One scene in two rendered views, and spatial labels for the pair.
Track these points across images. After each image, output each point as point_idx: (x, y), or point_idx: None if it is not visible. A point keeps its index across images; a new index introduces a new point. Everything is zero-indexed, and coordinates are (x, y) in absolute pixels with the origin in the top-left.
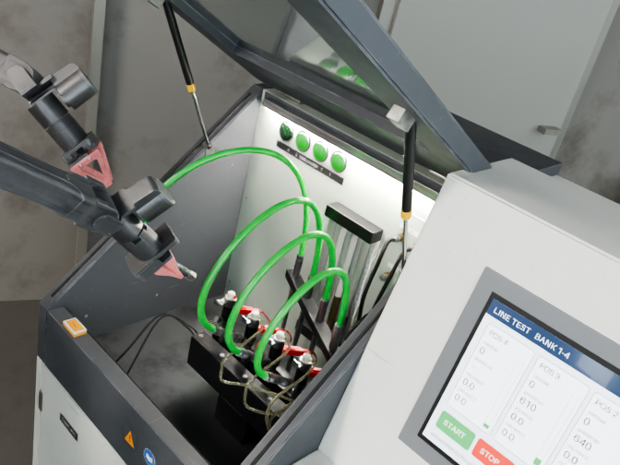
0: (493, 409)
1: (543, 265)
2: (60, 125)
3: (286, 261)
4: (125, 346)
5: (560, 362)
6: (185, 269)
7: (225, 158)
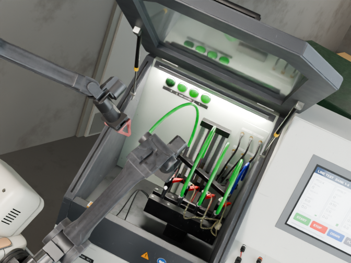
0: (318, 208)
1: (338, 152)
2: (113, 110)
3: None
4: None
5: (345, 188)
6: None
7: (136, 97)
